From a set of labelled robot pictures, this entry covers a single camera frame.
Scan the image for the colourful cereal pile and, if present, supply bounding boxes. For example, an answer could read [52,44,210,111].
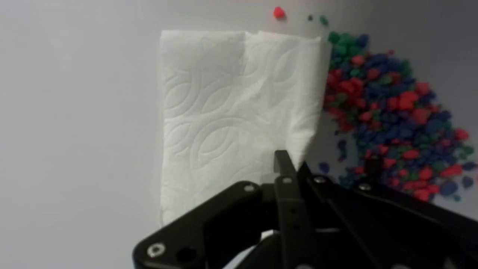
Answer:
[318,30,478,203]

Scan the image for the white embossed paper napkin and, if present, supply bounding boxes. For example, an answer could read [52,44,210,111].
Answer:
[158,29,333,226]

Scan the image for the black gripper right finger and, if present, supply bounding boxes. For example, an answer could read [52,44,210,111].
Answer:
[297,162,478,269]

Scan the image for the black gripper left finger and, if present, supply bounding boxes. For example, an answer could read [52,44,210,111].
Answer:
[131,148,319,269]

